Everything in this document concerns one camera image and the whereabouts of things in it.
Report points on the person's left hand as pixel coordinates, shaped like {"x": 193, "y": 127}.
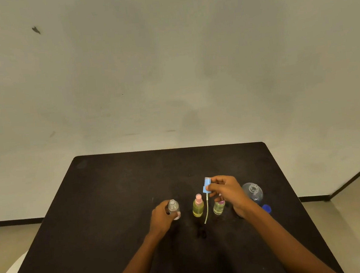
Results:
{"x": 159, "y": 220}

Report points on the small bottle of yellow liquid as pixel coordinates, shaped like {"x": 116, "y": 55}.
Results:
{"x": 219, "y": 208}

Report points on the person's right hand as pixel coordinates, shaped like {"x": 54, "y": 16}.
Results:
{"x": 233, "y": 196}

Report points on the person's left thumb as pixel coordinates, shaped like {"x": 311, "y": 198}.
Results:
{"x": 174, "y": 218}

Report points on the blue bottle cap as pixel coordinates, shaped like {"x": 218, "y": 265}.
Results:
{"x": 266, "y": 208}

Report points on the blue spray pump with tube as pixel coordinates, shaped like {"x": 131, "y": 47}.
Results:
{"x": 207, "y": 186}

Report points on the yellow spray bottle pink cap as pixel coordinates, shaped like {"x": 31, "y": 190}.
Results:
{"x": 198, "y": 207}

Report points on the person's right forearm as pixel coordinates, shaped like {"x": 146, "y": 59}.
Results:
{"x": 284, "y": 245}

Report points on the person's right thumb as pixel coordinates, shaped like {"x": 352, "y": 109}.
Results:
{"x": 214, "y": 188}

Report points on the large clear round bottle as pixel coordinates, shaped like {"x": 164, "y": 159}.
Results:
{"x": 254, "y": 192}

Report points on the small clear bottle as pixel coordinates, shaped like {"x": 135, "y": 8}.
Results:
{"x": 174, "y": 208}

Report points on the person's left forearm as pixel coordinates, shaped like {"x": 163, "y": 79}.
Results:
{"x": 134, "y": 268}

